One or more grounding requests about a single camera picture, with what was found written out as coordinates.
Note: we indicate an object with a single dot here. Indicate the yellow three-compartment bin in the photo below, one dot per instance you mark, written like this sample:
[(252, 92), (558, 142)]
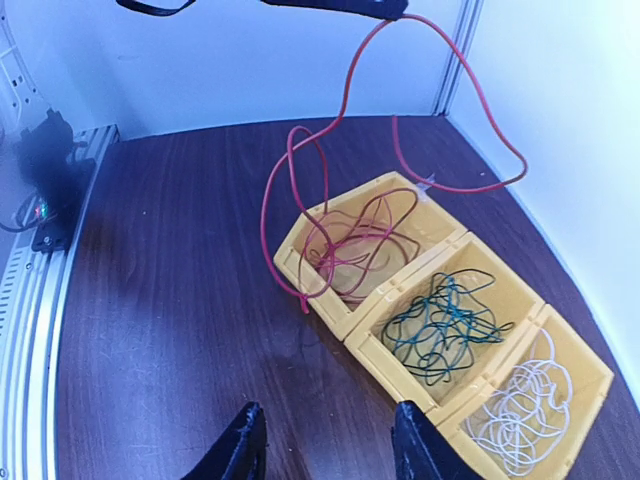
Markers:
[(437, 318)]

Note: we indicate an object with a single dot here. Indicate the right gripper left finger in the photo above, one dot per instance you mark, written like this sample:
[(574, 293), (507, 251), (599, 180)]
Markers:
[(239, 452)]

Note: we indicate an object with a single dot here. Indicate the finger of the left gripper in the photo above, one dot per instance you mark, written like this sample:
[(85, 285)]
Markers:
[(377, 9)]

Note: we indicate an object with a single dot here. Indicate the front aluminium rail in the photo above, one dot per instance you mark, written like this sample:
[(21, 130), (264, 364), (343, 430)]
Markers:
[(34, 292)]

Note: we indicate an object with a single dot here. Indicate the clear tape scrap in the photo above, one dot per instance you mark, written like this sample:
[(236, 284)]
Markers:
[(425, 186)]

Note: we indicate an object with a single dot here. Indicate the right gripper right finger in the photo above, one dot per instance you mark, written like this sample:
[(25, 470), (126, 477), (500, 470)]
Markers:
[(421, 452)]

